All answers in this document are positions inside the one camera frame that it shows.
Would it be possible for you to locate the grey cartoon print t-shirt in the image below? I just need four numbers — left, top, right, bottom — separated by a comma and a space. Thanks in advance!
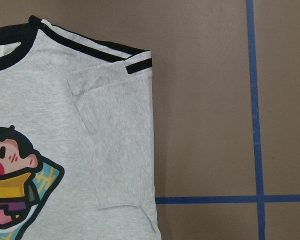
0, 16, 161, 240

